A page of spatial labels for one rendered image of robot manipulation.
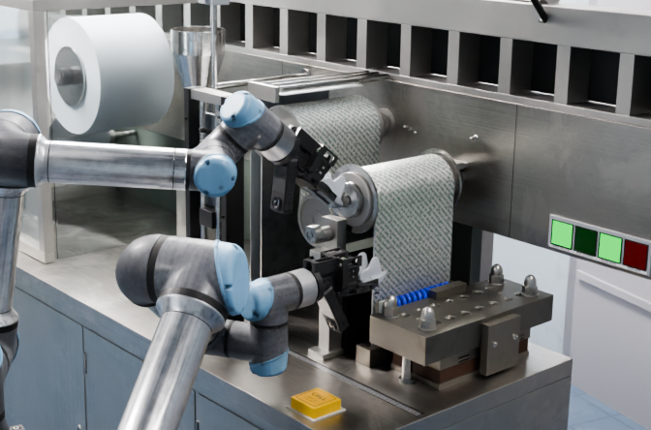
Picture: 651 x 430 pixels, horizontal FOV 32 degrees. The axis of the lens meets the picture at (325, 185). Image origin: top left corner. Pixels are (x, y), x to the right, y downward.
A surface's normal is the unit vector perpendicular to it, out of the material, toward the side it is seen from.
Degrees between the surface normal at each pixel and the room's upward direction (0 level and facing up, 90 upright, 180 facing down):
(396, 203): 90
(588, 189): 90
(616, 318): 90
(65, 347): 90
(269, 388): 0
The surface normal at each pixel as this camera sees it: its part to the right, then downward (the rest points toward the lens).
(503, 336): 0.66, 0.20
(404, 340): -0.76, 0.15
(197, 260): -0.18, -0.59
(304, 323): 0.02, -0.97
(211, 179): 0.11, 0.25
